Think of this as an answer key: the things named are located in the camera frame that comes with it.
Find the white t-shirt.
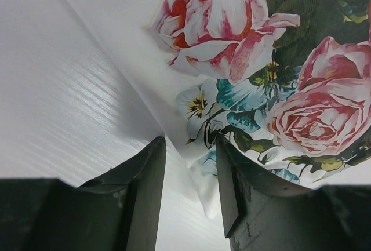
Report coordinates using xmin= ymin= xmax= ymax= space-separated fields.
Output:
xmin=67 ymin=0 xmax=370 ymax=217

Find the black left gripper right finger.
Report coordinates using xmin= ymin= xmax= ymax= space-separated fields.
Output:
xmin=216 ymin=136 xmax=370 ymax=250

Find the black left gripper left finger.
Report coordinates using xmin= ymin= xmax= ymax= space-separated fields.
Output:
xmin=1 ymin=137 xmax=166 ymax=250

